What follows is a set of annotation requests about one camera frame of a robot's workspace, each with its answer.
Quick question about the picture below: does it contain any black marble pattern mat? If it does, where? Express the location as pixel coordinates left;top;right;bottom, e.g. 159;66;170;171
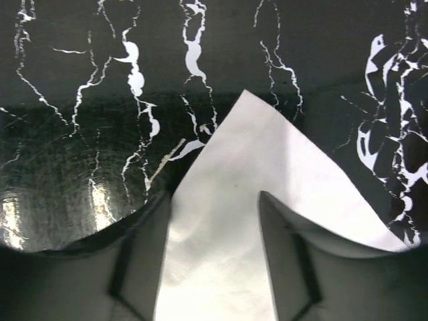
1;1;427;251

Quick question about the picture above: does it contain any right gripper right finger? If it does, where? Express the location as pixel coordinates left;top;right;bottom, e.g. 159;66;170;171
258;191;427;320

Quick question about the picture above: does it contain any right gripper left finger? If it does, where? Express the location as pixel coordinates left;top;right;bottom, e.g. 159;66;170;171
1;192;171;320

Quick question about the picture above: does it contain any white printed t shirt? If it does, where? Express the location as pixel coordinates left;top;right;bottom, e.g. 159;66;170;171
155;91;406;320

